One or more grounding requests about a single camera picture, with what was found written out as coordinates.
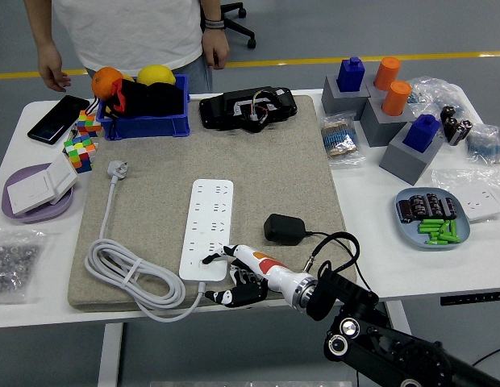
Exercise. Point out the person's right hand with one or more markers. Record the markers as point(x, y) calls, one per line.
point(52, 68)

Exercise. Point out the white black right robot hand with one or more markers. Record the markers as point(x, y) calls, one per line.
point(280, 274)

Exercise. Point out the person's left hand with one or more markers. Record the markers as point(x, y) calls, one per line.
point(215, 48)

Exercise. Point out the person's left forearm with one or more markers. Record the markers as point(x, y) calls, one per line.
point(211, 10)

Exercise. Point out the person's right forearm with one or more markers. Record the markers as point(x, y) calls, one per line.
point(36, 24)

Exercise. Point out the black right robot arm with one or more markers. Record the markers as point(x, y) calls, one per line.
point(342, 290)

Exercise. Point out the black wristwatch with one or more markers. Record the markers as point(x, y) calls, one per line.
point(214, 24)

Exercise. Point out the black office chair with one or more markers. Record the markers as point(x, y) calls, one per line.
point(242, 30)

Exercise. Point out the black smartphone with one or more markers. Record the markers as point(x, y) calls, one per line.
point(58, 119)

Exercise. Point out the orange fruit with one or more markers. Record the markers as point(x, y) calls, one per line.
point(105, 82)

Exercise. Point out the yellow lemon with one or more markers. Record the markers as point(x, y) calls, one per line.
point(157, 74)

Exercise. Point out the colourful puzzle cube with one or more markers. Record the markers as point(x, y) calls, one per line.
point(88, 123)
point(80, 153)

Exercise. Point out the small yellow fruit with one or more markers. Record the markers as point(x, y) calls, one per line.
point(129, 77)

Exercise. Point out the blue plastic bin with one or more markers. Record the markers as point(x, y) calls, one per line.
point(149, 127)

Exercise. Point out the grey-brown mat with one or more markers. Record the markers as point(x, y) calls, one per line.
point(274, 169)

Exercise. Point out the white table leg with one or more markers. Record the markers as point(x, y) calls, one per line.
point(397, 312)
point(109, 354)

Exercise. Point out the grey block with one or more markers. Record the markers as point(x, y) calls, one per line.
point(403, 165)
point(338, 102)
point(379, 127)
point(370, 89)

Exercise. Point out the blue square peg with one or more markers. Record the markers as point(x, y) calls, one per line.
point(351, 76)
point(421, 135)

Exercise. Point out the dark brown capacitor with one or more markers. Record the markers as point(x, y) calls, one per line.
point(449, 208)
point(418, 206)
point(434, 205)
point(405, 211)

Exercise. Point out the blue-grey plate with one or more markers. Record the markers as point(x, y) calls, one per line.
point(415, 238)

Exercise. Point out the purple plate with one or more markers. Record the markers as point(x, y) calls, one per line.
point(32, 215)

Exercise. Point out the green battery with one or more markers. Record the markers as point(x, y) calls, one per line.
point(435, 235)
point(451, 238)
point(437, 242)
point(430, 226)
point(431, 221)
point(445, 227)
point(453, 227)
point(429, 231)

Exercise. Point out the orange cylinder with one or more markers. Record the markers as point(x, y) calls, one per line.
point(387, 74)
point(396, 98)

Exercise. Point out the clear plastic bag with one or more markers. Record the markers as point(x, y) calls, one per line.
point(443, 177)

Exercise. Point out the black table control panel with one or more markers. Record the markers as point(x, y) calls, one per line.
point(472, 298)

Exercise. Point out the clear bag of metal nuts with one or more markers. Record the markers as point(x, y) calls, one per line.
point(12, 262)

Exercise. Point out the clear bag of components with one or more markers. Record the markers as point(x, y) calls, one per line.
point(431, 90)

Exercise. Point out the black capacitor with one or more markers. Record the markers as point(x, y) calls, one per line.
point(451, 127)
point(448, 113)
point(463, 131)

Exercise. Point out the clear bag of blue resistors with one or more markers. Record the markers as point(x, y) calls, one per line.
point(486, 145)

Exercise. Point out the white wall switch panel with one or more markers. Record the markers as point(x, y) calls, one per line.
point(64, 177)
point(30, 193)

